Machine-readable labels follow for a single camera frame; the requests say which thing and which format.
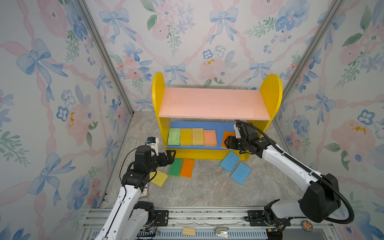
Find orange sponge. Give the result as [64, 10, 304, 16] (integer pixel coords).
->
[180, 159, 195, 178]
[221, 131, 236, 149]

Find blue sponge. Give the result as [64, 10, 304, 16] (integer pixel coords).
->
[220, 152, 240, 173]
[231, 163, 252, 185]

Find light green sponge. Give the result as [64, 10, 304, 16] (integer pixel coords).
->
[167, 128, 181, 146]

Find pink salmon sponge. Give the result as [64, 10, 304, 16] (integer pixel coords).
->
[204, 130, 218, 147]

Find bright yellow sponge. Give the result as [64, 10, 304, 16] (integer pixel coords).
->
[180, 128, 193, 146]

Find pale yellow sponge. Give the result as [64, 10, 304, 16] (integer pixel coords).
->
[192, 128, 205, 146]

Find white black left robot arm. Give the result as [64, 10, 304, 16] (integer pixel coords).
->
[96, 145, 176, 240]

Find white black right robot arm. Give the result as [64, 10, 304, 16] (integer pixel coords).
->
[224, 121, 341, 226]

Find yellow pink blue wooden shelf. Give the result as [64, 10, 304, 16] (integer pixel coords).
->
[152, 72, 283, 160]

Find dark green sponge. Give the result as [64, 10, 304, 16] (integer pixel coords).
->
[168, 158, 183, 177]

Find small printed card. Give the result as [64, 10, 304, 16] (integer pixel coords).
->
[141, 184, 149, 198]

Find round red green sticker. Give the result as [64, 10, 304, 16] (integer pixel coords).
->
[302, 220, 314, 232]

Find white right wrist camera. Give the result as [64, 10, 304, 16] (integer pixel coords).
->
[234, 124, 246, 139]

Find black corrugated cable conduit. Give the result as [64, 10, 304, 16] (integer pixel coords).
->
[234, 119, 355, 225]

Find aluminium corner post right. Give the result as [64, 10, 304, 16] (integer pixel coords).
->
[281, 0, 346, 100]

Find aluminium corner post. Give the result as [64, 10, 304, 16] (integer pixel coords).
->
[74, 0, 134, 117]
[281, 0, 346, 100]

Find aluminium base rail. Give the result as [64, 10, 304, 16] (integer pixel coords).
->
[76, 206, 334, 240]

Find aluminium corner post left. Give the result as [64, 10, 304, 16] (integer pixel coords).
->
[74, 0, 134, 117]

